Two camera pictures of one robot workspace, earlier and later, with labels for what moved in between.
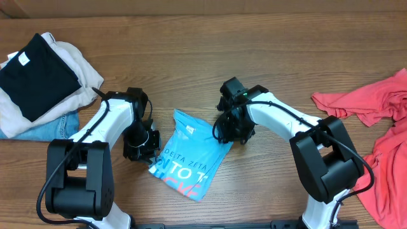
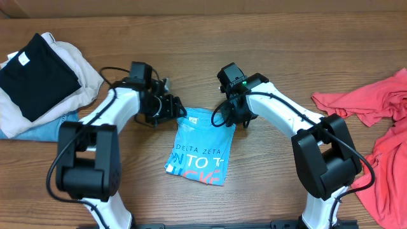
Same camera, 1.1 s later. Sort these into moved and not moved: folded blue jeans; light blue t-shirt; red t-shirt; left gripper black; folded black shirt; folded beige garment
Moved: light blue t-shirt; left gripper black
Not moved: folded beige garment; folded black shirt; folded blue jeans; red t-shirt
